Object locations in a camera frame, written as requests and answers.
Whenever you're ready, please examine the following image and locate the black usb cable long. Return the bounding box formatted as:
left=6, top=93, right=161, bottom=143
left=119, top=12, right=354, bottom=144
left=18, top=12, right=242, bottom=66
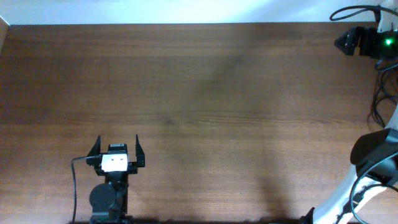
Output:
left=368, top=60, right=397, bottom=128

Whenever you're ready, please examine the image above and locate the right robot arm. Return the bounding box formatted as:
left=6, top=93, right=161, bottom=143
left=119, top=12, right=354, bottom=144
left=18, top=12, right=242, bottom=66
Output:
left=299, top=27, right=397, bottom=223

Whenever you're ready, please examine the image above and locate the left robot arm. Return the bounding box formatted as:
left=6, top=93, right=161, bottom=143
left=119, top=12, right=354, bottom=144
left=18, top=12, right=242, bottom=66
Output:
left=86, top=137, right=146, bottom=224

